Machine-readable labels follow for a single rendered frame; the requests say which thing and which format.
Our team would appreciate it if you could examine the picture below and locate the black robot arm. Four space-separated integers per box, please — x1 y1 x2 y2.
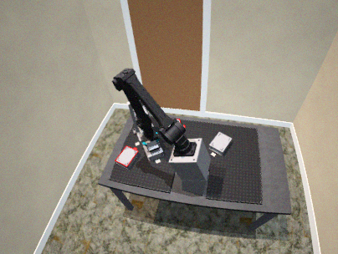
112 69 197 157

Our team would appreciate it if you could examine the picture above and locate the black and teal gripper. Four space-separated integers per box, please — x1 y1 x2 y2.
141 130 160 146

